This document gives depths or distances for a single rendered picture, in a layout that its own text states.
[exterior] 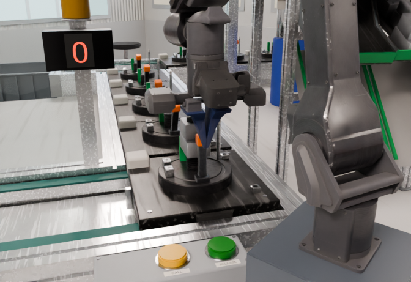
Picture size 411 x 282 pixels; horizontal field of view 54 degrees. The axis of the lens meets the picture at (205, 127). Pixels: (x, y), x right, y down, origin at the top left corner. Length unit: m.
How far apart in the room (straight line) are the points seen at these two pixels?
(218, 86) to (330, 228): 0.25
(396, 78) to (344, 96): 0.57
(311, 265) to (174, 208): 0.31
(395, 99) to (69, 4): 0.66
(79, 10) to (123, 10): 5.11
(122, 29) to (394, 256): 5.54
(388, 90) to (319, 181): 0.57
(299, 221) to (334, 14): 0.23
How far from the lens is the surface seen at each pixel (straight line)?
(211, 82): 0.56
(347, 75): 0.40
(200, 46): 0.60
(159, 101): 0.60
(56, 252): 0.63
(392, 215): 0.95
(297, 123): 0.40
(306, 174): 0.38
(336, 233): 0.41
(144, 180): 0.77
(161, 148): 0.91
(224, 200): 0.69
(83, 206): 0.82
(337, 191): 0.37
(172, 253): 0.57
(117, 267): 0.58
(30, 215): 0.82
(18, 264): 0.62
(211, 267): 0.56
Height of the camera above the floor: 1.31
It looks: 19 degrees down
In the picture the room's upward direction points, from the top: straight up
